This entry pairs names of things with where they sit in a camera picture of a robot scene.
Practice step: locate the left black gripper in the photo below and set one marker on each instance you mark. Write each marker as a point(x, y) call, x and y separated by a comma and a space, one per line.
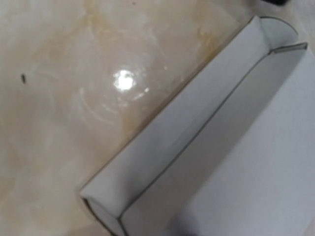
point(277, 2)

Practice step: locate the white paper box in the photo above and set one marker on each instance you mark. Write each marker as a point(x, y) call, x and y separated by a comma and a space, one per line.
point(233, 154)

